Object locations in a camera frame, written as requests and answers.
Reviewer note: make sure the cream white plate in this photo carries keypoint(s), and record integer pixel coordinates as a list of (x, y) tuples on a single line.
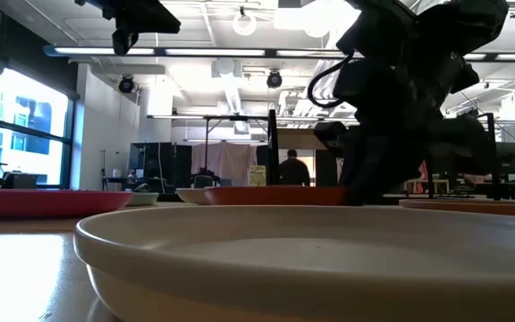
[(190, 195)]

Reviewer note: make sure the yellow green sign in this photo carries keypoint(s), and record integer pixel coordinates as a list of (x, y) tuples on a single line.
[(257, 175)]

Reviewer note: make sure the person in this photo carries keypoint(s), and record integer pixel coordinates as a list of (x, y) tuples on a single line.
[(294, 172)]

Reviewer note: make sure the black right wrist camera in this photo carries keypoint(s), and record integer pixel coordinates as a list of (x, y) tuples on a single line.
[(329, 134)]

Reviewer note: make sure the black tripod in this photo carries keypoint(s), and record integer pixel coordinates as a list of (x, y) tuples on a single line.
[(104, 170)]

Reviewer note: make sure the black metal stand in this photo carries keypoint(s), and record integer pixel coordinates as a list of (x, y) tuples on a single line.
[(222, 118)]

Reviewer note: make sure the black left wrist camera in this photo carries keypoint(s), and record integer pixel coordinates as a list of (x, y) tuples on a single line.
[(123, 42)]

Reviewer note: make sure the orange curtain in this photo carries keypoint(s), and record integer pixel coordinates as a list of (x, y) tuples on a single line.
[(424, 172)]

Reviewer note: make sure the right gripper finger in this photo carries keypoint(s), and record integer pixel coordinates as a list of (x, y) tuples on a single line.
[(357, 190), (379, 190)]

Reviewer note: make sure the long ceiling light strip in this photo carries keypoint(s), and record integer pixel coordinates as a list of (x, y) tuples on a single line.
[(215, 52)]

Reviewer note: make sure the black metal rig frame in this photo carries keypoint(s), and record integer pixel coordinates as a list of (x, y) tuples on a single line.
[(454, 196)]

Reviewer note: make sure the pale green plate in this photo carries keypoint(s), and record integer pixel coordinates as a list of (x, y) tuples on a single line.
[(143, 199)]

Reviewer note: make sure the grey box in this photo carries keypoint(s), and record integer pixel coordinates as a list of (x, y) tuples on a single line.
[(19, 180)]

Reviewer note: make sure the black monitor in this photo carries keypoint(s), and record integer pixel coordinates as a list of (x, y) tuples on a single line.
[(510, 158)]

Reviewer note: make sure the black ceiling spotlight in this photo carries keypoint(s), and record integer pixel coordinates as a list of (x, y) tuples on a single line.
[(274, 79), (126, 84)]

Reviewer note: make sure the beige curtain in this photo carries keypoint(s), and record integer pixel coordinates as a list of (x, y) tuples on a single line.
[(224, 161)]

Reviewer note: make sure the terracotta brown plate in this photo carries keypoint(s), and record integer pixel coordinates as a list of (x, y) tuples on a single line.
[(472, 208)]

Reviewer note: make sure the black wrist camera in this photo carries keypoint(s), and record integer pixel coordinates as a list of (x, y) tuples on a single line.
[(329, 134), (123, 42)]

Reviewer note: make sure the black cabinet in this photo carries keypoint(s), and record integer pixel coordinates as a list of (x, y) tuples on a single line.
[(159, 161)]

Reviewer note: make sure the grey beige plate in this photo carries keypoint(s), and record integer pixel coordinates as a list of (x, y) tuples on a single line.
[(284, 259)]

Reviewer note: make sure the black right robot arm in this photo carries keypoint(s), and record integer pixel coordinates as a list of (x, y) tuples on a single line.
[(418, 44)]

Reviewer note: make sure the small wooden table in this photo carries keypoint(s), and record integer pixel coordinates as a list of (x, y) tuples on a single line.
[(438, 182)]

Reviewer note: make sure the orange red plate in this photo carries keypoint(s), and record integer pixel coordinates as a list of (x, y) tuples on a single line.
[(275, 196)]

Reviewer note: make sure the magenta plate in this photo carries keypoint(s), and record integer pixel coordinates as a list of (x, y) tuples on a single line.
[(38, 203)]

